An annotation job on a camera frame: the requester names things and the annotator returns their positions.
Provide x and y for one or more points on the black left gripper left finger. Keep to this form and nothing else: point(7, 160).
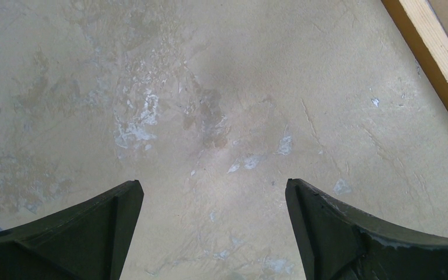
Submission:
point(89, 240)

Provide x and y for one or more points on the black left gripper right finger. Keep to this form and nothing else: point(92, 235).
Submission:
point(338, 241)

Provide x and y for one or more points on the wooden picture frame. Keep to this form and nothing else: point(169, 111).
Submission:
point(425, 36)

